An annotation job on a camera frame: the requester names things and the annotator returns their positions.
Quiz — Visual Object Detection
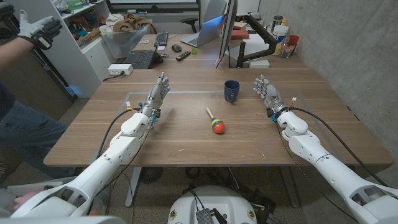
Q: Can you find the blue tape piece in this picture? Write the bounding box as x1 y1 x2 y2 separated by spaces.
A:
65 85 83 97

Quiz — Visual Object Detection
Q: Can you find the narrow black keyboard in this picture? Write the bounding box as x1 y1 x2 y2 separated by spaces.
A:
154 31 169 47

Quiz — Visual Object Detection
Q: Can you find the flat white box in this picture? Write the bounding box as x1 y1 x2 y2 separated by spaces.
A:
248 59 271 69

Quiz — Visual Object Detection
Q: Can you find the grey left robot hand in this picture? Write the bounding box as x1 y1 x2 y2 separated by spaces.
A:
140 72 171 119

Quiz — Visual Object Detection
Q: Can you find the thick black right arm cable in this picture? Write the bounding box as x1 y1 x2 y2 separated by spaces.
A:
291 106 389 188

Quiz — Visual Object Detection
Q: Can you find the white and black gloved hand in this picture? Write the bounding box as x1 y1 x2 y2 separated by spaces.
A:
17 9 63 50

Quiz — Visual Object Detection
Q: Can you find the white robot torso edge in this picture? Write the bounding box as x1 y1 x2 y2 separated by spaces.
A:
0 215 126 224

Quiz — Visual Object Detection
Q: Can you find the white shelf cabinet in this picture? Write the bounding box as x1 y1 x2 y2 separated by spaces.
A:
12 0 113 99

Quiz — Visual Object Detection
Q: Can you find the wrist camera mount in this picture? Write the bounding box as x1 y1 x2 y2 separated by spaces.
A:
266 107 278 123
148 108 162 130

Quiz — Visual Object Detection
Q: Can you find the flat computer monitor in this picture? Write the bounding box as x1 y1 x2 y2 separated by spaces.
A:
215 0 239 66

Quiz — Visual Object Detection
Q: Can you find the white power strip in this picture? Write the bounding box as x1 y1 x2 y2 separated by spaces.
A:
108 63 134 76

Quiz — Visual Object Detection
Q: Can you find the wide black keyboard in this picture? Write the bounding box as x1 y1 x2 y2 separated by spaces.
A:
123 49 156 70

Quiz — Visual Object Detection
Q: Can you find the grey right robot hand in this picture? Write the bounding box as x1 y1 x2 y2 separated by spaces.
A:
253 74 289 118

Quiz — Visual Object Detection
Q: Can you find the clear plastic container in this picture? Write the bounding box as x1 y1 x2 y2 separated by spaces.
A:
281 42 296 59

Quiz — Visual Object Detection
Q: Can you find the brown cloth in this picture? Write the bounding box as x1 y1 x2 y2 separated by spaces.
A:
112 12 158 34

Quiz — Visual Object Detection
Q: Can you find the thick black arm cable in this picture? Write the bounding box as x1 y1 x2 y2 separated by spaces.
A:
95 107 142 161
291 106 389 188

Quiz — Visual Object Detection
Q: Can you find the wooden maraca with red head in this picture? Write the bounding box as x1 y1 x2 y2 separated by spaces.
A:
205 107 226 135

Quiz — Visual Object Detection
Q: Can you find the black office chair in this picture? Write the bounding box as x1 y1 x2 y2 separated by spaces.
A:
180 0 228 34

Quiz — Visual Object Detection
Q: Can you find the dark lidded can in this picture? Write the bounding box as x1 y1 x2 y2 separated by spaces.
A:
272 15 284 30

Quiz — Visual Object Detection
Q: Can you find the red book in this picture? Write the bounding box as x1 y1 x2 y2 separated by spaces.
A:
230 29 250 40

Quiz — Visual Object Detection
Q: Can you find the black framed wall board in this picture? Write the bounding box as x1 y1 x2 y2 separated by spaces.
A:
105 0 200 14

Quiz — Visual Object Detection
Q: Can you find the cardboard box on shelf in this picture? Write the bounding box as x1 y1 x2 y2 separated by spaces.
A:
76 27 102 47

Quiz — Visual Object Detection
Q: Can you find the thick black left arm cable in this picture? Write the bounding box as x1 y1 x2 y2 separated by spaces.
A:
95 107 142 161

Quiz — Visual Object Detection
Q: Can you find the bare person forearm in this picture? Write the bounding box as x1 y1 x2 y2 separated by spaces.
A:
0 37 34 71

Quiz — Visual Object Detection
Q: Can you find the white cloth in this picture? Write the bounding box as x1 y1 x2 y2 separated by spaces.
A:
98 12 124 37

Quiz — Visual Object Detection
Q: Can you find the white plastic tub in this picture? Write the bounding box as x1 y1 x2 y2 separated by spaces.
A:
272 24 289 44

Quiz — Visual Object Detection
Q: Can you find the black round fan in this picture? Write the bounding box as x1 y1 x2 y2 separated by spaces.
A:
139 167 164 184

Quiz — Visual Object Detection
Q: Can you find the person with black glove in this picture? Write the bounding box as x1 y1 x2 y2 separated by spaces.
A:
0 12 78 121

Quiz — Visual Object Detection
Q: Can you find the pink soft object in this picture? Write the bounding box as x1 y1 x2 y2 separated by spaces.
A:
12 191 41 211

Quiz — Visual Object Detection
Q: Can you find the dark blue mug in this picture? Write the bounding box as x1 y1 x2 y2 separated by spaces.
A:
223 80 241 103

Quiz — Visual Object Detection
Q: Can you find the grey table leg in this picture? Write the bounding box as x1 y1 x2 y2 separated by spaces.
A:
279 166 300 208
124 167 142 208

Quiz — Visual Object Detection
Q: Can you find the black gloved person hand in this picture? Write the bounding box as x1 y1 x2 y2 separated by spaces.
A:
0 1 18 40

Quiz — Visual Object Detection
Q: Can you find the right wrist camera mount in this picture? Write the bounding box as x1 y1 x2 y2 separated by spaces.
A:
266 107 278 123

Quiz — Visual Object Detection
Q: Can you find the black power strip cable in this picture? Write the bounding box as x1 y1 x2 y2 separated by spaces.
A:
102 72 126 82

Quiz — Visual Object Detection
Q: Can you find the silver open laptop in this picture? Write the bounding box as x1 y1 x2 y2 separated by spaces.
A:
180 14 226 49

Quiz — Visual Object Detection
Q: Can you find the black remote control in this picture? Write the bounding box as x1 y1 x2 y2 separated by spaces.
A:
175 50 192 62

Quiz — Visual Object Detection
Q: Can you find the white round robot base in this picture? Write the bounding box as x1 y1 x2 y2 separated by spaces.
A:
167 185 258 224

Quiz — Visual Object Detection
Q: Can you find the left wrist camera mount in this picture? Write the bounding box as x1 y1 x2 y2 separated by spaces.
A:
148 108 162 130

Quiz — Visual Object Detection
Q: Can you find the clear plastic storage bin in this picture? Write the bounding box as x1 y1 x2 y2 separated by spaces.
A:
102 24 150 59

